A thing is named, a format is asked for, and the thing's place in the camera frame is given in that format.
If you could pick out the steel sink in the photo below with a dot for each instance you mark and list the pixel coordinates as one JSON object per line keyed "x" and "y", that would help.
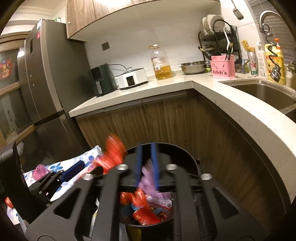
{"x": 276, "y": 95}

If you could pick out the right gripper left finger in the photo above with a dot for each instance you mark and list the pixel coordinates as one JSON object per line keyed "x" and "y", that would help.
{"x": 90, "y": 210}

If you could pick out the dark steel refrigerator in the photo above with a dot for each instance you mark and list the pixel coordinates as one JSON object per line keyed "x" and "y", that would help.
{"x": 54, "y": 78}

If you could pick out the white slow cooker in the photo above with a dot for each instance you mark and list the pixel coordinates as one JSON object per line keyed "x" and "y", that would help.
{"x": 131, "y": 78}

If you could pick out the wooden upper cabinets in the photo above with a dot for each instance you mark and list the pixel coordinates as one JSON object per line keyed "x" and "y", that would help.
{"x": 86, "y": 19}

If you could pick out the chrome faucet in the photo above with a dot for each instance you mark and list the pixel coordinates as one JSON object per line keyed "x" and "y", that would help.
{"x": 264, "y": 28}

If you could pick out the pink plastic bag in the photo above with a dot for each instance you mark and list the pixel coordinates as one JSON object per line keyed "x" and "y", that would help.
{"x": 39, "y": 172}

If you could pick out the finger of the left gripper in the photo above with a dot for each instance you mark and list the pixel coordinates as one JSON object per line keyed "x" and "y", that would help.
{"x": 47, "y": 186}
{"x": 94, "y": 171}

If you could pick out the wooden glass door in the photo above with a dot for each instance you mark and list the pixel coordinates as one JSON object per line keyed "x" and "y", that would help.
{"x": 16, "y": 124}

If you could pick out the wooden cabinets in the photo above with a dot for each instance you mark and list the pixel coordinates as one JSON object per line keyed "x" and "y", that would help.
{"x": 191, "y": 121}
{"x": 86, "y": 19}

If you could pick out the black dish rack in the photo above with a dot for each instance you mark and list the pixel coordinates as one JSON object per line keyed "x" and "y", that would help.
{"x": 215, "y": 35}

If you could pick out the cooking oil bottle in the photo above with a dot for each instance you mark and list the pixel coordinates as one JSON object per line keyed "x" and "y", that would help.
{"x": 160, "y": 62}

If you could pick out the steel bowl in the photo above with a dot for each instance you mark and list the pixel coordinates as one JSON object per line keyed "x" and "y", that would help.
{"x": 190, "y": 68}

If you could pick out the pink utensil holder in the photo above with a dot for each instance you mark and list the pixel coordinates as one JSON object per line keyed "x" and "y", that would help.
{"x": 223, "y": 68}

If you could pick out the clear red plastic packaging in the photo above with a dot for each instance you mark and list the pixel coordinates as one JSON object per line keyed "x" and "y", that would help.
{"x": 163, "y": 209}

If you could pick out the red paper cup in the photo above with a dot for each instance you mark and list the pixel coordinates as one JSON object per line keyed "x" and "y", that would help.
{"x": 146, "y": 216}

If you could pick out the wall socket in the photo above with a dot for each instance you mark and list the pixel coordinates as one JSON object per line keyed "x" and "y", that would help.
{"x": 105, "y": 46}

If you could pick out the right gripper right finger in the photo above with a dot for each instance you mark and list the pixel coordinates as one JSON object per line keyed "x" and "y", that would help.
{"x": 203, "y": 210}

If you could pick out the red plastic bag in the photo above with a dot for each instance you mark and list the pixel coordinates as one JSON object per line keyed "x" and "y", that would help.
{"x": 113, "y": 155}

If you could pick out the black trash bin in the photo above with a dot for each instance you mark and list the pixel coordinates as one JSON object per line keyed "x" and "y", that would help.
{"x": 132, "y": 201}

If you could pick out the red snack wrapper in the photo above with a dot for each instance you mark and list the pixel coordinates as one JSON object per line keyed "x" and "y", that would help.
{"x": 9, "y": 203}

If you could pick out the wooden lower cabinets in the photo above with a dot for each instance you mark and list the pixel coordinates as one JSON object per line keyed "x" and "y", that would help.
{"x": 191, "y": 121}

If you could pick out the lilac plastic bag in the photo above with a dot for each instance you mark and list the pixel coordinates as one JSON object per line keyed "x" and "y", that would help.
{"x": 147, "y": 183}

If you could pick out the yellow detergent bottle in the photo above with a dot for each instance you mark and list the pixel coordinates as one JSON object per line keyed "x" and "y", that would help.
{"x": 275, "y": 60}

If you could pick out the black air fryer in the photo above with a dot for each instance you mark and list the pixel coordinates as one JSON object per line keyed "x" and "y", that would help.
{"x": 102, "y": 80}

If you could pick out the blue floral tablecloth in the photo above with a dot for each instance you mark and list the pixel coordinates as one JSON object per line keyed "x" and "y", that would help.
{"x": 88, "y": 157}

